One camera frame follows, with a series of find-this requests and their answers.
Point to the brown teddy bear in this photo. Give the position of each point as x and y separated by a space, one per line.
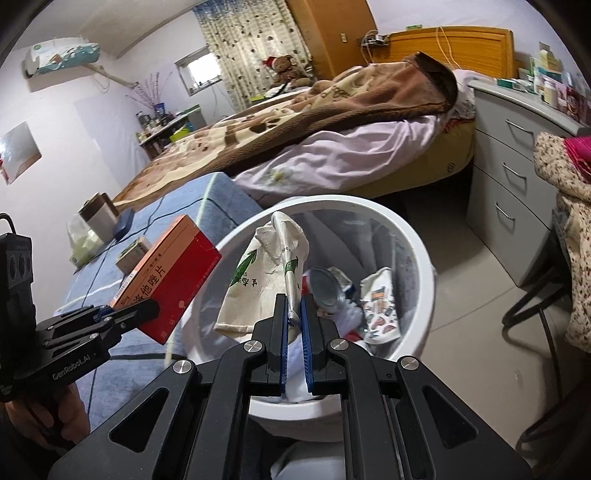
286 69

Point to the power strip with plugs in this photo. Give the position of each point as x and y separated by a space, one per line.
376 39

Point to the white pill bottle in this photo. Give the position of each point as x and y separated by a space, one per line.
550 91

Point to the small window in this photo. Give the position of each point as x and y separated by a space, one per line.
198 69

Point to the bright pink cloth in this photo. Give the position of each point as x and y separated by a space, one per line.
579 154

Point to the dark red patterned box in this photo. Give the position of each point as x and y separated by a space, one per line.
577 104

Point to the vase with purple branches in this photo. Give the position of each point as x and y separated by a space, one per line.
156 101

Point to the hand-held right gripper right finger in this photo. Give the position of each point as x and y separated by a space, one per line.
306 346

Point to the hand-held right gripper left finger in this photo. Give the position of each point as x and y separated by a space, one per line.
282 346

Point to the green print paper bag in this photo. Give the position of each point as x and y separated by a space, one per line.
254 286

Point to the blue grey cushioned bench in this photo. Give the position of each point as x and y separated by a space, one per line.
184 207

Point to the person's left hand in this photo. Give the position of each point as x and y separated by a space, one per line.
76 410

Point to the wooden bed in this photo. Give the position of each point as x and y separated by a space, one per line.
480 50

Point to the grey drawer dresser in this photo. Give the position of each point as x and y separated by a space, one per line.
494 161

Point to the spotted curtain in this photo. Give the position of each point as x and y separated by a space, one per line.
249 41

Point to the black metal chair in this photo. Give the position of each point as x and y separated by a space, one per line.
526 300

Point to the cluster of boxes and bottles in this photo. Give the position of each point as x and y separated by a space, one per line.
535 74

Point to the small tan box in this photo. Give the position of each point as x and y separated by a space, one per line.
131 256

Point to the pale green tissue pack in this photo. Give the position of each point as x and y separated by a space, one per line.
85 247

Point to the pale pillow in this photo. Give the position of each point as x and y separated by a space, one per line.
464 94

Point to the crushed silver can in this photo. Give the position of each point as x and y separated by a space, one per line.
325 288

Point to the red and orange medicine box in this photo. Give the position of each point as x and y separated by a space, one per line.
180 281

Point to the floral padded garment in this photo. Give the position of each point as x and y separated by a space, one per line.
577 240

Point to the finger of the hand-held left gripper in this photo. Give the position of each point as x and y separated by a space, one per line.
104 314
138 316

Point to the white wall sheet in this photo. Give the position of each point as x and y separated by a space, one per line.
18 152

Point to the covered wall air conditioner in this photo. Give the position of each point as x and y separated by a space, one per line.
60 55

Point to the pale pink duvet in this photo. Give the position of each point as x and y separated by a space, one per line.
332 157

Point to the white plastic trash bin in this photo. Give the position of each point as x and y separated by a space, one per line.
332 201

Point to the cluttered side table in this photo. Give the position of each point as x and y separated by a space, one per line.
164 131

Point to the person's left forearm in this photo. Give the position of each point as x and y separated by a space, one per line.
21 457

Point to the white printed snack packet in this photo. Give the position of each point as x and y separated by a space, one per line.
381 309

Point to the brown printed blanket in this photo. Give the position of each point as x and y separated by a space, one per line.
323 110

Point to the wooden wardrobe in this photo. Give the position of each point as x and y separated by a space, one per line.
332 32

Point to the white air conditioner pipe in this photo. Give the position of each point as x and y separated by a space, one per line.
113 76

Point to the dark blue case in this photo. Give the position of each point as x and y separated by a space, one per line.
124 224

